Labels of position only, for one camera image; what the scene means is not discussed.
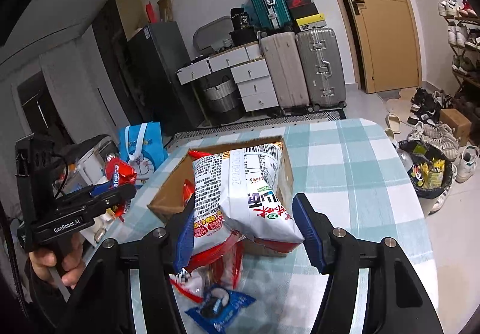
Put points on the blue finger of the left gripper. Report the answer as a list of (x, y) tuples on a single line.
[(118, 195), (104, 189)]

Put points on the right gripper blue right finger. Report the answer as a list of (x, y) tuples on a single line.
[(315, 228)]

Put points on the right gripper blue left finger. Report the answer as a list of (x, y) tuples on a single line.
[(183, 236)]

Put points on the red white snack packet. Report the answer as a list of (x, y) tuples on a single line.
[(212, 238)]

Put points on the small blue Oreo packet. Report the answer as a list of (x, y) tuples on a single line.
[(219, 308)]

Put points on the white noodle snack bag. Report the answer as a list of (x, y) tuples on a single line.
[(257, 200)]

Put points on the small red Oreo packet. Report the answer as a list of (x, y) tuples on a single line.
[(118, 172)]

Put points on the white electric kettle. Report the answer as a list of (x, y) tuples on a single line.
[(89, 170)]

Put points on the SF Express cardboard box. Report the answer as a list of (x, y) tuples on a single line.
[(169, 199)]

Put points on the blue Doraemon gift bag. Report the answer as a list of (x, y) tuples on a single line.
[(141, 146)]

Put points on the plaid teal tablecloth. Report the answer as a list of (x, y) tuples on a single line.
[(349, 170)]

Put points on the black trash bin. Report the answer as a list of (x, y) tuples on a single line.
[(429, 171)]

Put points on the black refrigerator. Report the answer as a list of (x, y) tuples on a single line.
[(154, 56)]

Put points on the woven laundry basket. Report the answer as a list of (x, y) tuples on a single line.
[(223, 101)]

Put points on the silver hard suitcase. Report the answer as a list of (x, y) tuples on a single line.
[(322, 66)]

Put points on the white drawer desk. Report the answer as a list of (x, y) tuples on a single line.
[(250, 74)]

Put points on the small brown cardboard box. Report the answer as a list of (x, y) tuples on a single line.
[(459, 124)]

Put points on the beige hard suitcase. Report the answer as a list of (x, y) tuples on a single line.
[(282, 57)]

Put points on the teal hard suitcase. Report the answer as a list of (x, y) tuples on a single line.
[(273, 15)]

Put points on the stacked shoe boxes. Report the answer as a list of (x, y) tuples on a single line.
[(299, 9)]

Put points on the wooden door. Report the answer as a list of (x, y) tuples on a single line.
[(388, 44)]

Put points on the wooden shoe rack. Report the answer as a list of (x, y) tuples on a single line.
[(463, 39)]

